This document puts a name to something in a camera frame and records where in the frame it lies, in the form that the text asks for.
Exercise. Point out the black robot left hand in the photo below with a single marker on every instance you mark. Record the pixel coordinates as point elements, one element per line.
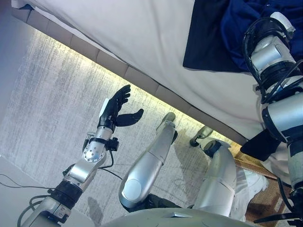
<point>113,108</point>

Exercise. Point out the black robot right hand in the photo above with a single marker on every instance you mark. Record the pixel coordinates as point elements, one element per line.
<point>282,22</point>

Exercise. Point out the dark blue garment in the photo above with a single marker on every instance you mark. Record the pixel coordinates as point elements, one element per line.
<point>236,30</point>

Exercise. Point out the white shirt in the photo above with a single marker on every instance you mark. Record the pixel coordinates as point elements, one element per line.
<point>255,186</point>

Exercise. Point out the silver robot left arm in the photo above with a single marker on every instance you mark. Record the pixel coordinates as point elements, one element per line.
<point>82,170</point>

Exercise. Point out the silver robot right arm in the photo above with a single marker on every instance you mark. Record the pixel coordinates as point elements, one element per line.
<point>286,116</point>

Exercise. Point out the bed with beige cover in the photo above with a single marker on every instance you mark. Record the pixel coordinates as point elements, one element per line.
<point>130,35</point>

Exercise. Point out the woven wicker basket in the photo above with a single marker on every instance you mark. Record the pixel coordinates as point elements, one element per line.
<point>265,203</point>

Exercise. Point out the grey striped rug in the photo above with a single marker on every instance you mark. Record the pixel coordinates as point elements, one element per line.
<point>52,99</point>

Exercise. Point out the silver robot left leg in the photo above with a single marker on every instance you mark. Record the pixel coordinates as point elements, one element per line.
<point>146,165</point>

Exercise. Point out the silver robot leg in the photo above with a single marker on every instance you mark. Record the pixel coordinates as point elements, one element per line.
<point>220,175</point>
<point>146,165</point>

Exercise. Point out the grey robot torso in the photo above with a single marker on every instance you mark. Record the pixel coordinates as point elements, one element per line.
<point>165,218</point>

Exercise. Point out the silver robot right leg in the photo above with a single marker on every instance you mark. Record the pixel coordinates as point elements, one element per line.
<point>220,175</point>

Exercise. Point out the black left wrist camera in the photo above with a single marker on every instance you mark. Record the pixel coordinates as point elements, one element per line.
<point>115,143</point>

